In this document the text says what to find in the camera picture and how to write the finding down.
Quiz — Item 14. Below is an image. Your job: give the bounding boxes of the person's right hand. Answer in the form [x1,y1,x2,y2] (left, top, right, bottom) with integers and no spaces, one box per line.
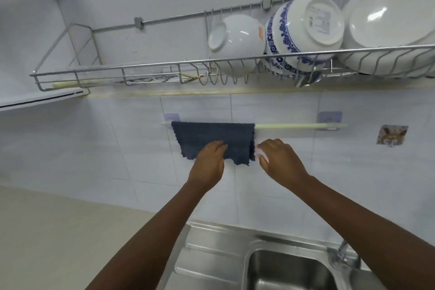
[256,139,311,191]

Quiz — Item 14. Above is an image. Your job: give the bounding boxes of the person's left hand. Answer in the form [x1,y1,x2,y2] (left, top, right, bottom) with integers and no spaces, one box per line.
[188,140,229,193]

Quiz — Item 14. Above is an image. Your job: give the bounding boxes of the dark blue cloth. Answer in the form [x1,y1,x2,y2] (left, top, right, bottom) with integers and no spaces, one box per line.
[171,121,256,167]

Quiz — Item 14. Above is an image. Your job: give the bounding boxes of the person's right forearm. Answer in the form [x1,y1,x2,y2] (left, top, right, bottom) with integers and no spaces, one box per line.
[288,175,435,290]

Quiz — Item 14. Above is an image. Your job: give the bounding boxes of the person's left forearm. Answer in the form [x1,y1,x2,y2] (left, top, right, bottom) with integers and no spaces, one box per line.
[85,178,219,290]

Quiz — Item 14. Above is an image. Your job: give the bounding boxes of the pale green towel bar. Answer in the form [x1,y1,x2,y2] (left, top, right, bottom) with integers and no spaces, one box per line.
[161,122,348,130]

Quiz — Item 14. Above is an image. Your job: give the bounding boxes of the metal spoon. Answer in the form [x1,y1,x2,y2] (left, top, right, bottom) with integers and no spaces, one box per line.
[294,72,324,88]

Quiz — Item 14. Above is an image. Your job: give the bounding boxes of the plain white bowl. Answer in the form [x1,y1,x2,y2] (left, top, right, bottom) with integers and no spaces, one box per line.
[208,13,266,78]

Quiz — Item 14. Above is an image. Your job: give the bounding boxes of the stainless steel sink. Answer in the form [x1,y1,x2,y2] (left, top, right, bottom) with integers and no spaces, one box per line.
[156,220,389,290]

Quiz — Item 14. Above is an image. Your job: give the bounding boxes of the blue patterned white bowl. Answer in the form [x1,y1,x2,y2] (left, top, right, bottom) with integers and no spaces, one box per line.
[261,0,345,80]

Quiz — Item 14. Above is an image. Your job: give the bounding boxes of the chrome faucet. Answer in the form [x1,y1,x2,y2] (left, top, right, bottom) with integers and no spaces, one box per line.
[328,239,361,271]

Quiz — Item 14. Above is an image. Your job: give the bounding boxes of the pale chopsticks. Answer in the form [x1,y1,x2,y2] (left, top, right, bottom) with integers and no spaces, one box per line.
[51,73,202,89]

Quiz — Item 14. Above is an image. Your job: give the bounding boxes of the large white plate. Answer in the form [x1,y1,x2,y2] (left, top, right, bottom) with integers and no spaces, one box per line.
[338,0,435,77]

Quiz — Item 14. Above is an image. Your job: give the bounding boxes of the white cabinet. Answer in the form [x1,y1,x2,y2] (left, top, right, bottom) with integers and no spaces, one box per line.
[0,0,92,112]

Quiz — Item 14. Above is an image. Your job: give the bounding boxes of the metal wire dish rack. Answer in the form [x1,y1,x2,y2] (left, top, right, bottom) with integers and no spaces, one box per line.
[29,0,435,92]

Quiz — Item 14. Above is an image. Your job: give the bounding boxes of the animal print wall hook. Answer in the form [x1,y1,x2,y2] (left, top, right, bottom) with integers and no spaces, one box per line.
[376,125,408,148]

